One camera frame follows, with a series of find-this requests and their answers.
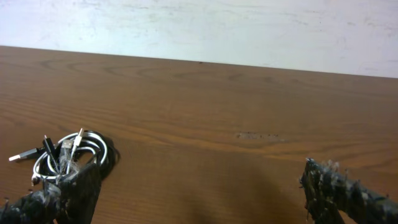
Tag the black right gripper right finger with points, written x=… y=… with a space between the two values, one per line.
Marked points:
x=328 y=193

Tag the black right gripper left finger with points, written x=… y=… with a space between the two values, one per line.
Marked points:
x=72 y=200

